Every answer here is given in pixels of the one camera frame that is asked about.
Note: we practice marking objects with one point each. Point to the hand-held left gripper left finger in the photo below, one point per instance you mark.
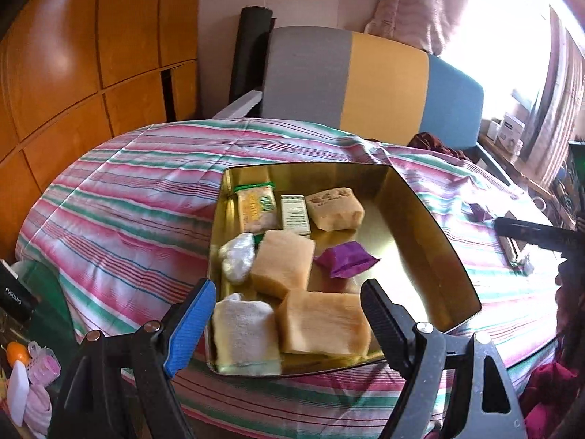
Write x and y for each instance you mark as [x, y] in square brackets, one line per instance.
[196, 324]

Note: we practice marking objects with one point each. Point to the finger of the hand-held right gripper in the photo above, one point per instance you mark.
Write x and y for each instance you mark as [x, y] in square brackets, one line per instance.
[525, 231]

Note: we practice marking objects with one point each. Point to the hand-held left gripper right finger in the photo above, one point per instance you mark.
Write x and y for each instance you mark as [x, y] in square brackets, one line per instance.
[381, 324]

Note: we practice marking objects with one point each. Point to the clear cracker packet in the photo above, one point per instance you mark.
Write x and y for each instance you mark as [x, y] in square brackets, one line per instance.
[516, 256]

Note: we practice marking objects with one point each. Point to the white towel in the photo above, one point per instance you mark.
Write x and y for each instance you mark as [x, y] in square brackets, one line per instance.
[242, 334]

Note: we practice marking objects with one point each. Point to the purple candy wrapper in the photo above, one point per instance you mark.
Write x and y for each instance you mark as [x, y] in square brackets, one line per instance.
[342, 260]
[479, 211]

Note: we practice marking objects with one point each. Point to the smooth yellow sponge block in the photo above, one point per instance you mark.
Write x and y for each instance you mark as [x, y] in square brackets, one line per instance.
[324, 322]
[283, 263]

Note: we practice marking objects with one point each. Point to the clear plastic item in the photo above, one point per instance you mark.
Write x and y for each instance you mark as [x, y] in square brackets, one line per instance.
[237, 258]

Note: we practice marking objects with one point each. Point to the gold metal tin tray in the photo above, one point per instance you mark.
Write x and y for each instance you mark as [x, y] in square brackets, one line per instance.
[411, 238]

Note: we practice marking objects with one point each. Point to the rough yellow sponge block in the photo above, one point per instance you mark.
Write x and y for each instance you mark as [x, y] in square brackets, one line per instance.
[336, 208]

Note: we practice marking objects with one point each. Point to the green label cracker packet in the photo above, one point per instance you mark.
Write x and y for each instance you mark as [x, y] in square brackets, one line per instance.
[253, 208]

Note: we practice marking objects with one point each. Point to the cream cardboard box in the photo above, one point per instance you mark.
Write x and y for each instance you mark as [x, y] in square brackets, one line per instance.
[295, 215]

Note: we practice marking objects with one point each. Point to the wooden side table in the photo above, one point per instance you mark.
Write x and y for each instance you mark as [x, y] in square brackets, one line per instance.
[525, 178]

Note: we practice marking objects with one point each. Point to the white printed box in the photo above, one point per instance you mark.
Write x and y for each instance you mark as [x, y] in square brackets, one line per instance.
[509, 129]

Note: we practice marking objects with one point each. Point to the maroon garment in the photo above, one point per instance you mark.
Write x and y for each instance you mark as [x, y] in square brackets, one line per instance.
[548, 384]

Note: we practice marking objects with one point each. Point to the red brown cloth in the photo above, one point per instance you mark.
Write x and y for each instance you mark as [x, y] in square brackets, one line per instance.
[434, 141]

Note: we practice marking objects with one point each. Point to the striped curtain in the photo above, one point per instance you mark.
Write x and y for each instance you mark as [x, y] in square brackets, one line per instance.
[553, 91]

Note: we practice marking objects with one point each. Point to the striped pink green blanket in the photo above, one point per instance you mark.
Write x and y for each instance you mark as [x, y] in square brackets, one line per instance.
[137, 192]

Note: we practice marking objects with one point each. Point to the green bag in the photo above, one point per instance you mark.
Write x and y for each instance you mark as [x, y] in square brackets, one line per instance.
[43, 292]

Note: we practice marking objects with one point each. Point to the pink hair rollers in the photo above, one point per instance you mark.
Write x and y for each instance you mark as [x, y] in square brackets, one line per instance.
[43, 361]

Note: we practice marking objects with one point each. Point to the pink folded cloth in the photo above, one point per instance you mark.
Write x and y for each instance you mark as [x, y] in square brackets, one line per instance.
[39, 404]

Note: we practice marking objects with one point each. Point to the small orange fruit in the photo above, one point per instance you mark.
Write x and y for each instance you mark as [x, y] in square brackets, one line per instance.
[18, 353]

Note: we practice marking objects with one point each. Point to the black box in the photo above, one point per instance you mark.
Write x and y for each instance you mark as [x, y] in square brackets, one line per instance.
[16, 292]

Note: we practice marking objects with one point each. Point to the white plastic bottle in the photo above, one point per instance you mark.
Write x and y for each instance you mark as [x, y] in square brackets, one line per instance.
[18, 393]

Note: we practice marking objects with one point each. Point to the grey yellow blue chair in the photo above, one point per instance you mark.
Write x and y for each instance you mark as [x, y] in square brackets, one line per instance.
[388, 77]

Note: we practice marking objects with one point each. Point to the pink beige curtain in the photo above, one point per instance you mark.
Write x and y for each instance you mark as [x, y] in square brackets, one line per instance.
[411, 4]

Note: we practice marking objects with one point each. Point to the black rolled mat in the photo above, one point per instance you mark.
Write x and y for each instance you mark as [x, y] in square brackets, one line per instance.
[251, 50]

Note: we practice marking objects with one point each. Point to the wooden cabinet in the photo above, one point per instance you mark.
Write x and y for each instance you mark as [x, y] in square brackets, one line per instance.
[91, 55]

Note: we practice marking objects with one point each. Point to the white plastic rail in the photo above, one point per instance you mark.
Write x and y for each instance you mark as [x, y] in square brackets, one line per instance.
[237, 105]

